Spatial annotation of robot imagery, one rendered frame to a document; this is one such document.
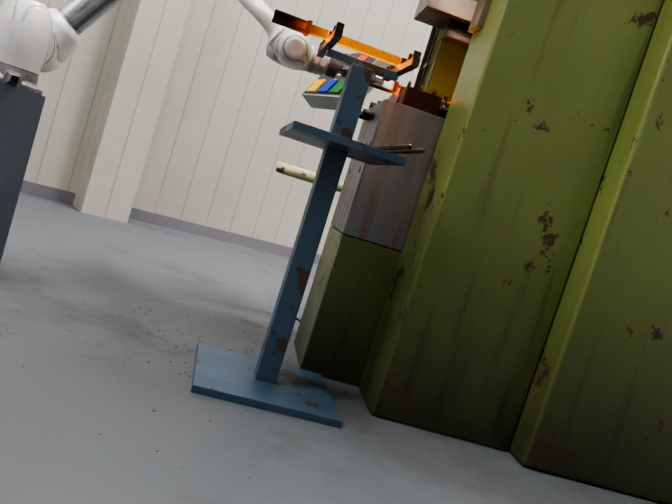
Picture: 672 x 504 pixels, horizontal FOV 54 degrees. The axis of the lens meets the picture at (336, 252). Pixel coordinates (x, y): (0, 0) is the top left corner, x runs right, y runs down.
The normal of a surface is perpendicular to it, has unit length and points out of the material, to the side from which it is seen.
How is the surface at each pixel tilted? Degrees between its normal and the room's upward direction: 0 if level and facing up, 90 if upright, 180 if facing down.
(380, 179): 90
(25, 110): 90
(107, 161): 90
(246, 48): 90
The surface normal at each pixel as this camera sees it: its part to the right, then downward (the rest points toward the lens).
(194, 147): 0.51, 0.23
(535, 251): 0.11, 0.11
